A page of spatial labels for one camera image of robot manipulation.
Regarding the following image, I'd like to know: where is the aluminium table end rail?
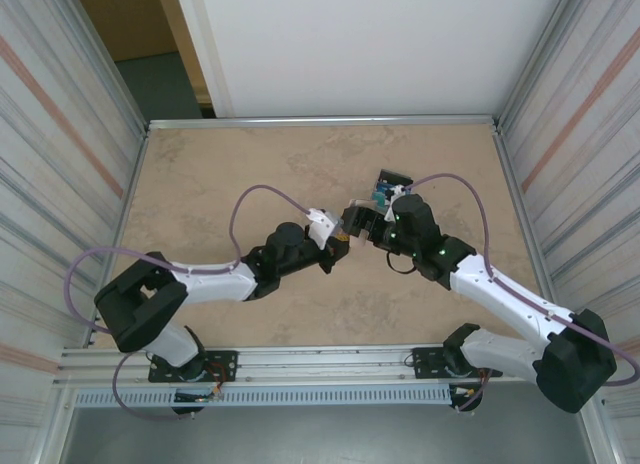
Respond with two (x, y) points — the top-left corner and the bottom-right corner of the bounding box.
(146, 114), (503, 133)

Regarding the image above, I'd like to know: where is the grey slotted cable duct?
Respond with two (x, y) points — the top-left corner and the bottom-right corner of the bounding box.
(73, 387), (454, 409)

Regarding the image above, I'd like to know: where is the brown wooden door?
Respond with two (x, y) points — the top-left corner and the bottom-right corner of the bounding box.
(72, 0), (214, 108)

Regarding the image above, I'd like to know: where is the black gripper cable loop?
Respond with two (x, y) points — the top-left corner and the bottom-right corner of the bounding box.
(385, 250), (420, 277)

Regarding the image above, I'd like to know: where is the white door frame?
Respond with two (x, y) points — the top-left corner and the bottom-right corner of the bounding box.
(172, 0), (236, 120)

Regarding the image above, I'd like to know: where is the aluminium frame post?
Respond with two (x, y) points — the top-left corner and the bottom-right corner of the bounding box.
(498, 0), (589, 133)
(59, 0), (151, 135)

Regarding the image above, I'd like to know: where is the clear black card box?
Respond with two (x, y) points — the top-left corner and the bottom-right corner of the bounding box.
(372, 167), (415, 208)

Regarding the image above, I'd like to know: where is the aluminium mounting rail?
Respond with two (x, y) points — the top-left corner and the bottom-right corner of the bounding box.
(58, 341), (551, 391)

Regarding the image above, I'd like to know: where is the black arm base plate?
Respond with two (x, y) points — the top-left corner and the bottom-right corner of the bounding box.
(409, 346), (496, 383)
(148, 350), (239, 385)

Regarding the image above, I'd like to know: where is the small green circuit board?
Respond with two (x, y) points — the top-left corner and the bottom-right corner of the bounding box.
(173, 389), (224, 403)

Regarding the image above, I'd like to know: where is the grey metal lower shelf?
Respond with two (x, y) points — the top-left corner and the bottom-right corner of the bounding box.
(59, 406), (609, 464)

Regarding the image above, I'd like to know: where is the striped corrugated side panel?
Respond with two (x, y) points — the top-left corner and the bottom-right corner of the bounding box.
(0, 0), (146, 430)
(502, 0), (640, 425)

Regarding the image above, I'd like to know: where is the aluminium table side rail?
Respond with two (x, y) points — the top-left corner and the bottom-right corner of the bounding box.
(89, 131), (151, 348)
(492, 128), (569, 340)

